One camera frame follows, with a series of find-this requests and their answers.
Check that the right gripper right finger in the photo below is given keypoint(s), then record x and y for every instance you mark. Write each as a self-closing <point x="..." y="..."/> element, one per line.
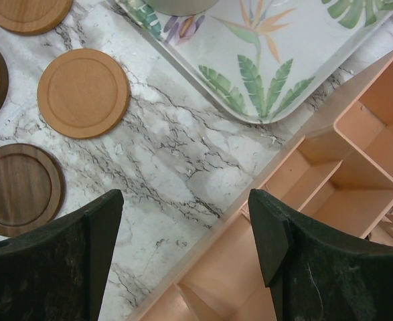
<point x="316" y="272"/>

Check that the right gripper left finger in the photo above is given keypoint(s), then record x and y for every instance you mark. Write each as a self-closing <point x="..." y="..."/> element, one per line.
<point x="59" y="271"/>

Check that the dark walnut coaster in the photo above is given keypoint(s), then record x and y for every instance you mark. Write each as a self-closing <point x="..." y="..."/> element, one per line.
<point x="32" y="188"/>

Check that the light wood coaster right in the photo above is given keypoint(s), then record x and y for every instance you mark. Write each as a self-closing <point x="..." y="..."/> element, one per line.
<point x="83" y="93"/>

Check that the light bamboo coaster back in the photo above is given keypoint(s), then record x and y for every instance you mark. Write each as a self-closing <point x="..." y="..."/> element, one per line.
<point x="32" y="17"/>

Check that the orange plastic file organizer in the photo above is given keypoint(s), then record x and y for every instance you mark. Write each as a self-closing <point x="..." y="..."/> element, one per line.
<point x="337" y="169"/>

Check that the floral serving tray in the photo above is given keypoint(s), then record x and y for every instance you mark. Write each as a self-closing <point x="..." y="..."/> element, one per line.
<point x="259" y="60"/>

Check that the green floral mug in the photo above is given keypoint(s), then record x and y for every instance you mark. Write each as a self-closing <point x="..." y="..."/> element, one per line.
<point x="181" y="7"/>

